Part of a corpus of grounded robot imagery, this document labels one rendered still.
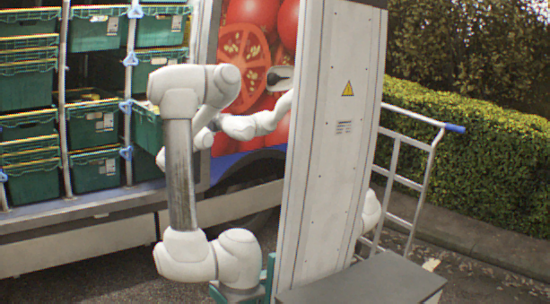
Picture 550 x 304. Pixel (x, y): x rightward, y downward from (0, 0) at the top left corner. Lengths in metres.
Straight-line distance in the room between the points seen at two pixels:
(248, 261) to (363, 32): 0.84
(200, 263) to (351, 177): 0.59
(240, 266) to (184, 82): 0.64
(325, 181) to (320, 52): 0.40
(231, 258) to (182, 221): 0.21
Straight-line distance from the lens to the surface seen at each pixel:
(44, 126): 2.22
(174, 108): 1.34
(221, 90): 1.37
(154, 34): 2.43
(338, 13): 1.25
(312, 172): 1.29
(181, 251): 1.39
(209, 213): 2.77
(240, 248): 1.42
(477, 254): 3.47
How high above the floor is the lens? 1.65
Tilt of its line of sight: 14 degrees down
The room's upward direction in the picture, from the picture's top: 5 degrees clockwise
